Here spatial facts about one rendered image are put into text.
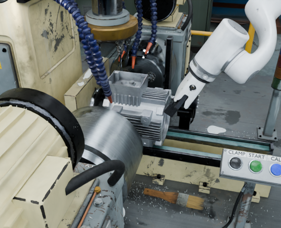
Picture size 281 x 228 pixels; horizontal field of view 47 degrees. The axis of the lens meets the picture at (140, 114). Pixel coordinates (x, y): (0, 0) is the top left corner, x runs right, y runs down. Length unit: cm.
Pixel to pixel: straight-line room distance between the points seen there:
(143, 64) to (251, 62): 52
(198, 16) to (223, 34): 330
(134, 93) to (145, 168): 29
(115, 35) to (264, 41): 40
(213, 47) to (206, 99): 82
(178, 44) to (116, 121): 69
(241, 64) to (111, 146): 38
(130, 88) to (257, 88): 96
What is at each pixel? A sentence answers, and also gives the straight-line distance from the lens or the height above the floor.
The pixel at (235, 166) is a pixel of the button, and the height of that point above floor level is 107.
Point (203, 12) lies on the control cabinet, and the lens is 415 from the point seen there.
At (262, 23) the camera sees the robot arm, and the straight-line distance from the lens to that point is 93.
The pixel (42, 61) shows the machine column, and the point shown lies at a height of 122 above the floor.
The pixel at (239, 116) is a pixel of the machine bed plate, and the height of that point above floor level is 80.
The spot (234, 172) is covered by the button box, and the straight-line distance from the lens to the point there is 88.
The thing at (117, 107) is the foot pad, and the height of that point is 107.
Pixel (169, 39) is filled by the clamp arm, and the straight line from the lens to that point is 112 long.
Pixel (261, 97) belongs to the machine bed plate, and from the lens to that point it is 177.
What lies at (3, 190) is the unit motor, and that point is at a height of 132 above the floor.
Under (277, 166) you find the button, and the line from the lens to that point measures 89.
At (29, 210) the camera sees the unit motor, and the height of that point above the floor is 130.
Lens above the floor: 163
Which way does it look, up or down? 33 degrees down
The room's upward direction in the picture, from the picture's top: straight up
